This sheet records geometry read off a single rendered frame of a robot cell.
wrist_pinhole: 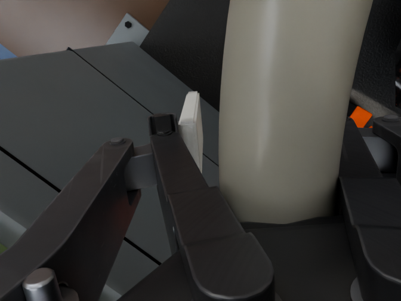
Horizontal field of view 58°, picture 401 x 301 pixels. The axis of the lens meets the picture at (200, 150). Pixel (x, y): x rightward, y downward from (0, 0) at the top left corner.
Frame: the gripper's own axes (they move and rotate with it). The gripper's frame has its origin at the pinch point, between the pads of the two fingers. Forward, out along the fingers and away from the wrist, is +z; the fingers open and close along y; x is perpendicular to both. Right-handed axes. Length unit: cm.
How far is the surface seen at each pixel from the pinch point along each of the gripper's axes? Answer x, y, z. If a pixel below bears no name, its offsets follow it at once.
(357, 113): -21, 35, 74
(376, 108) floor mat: -21, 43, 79
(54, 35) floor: 5, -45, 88
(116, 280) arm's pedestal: -13.6, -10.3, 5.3
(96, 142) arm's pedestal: -7.4, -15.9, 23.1
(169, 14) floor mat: 8, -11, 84
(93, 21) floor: 8, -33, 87
